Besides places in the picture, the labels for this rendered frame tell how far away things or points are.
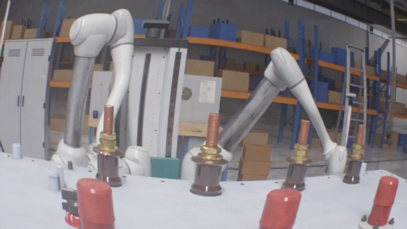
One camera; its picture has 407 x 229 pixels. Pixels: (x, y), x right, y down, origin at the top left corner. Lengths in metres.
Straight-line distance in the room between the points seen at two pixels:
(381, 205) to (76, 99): 1.24
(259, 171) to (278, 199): 5.28
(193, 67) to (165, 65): 7.04
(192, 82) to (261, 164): 1.37
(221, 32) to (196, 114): 3.36
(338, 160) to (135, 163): 0.98
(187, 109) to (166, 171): 3.99
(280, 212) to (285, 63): 1.29
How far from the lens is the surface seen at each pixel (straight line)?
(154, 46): 2.05
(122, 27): 1.64
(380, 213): 0.93
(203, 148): 1.14
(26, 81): 5.68
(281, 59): 1.95
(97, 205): 0.65
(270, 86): 2.11
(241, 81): 9.34
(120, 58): 1.64
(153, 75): 2.05
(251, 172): 5.98
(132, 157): 1.55
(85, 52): 1.58
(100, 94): 5.86
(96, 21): 1.57
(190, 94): 5.99
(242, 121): 2.12
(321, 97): 10.23
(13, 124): 5.82
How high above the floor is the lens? 1.70
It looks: 7 degrees down
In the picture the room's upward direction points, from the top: 6 degrees clockwise
